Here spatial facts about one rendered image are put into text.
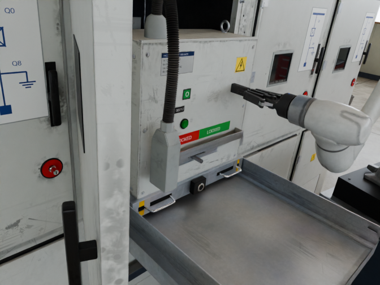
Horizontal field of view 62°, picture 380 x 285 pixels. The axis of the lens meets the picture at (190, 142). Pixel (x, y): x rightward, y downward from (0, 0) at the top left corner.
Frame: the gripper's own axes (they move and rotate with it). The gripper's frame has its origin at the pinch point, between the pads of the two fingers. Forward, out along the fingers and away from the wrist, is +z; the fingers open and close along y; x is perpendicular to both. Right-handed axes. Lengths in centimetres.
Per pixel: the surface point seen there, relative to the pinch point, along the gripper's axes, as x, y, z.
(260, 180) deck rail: -36.9, 13.4, -7.4
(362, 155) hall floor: -124, 294, 26
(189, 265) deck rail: -33, -42, -23
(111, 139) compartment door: 16, -73, -40
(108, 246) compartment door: 4, -74, -39
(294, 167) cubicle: -69, 95, 15
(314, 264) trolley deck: -38, -10, -43
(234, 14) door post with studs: 22.1, 16.1, 19.6
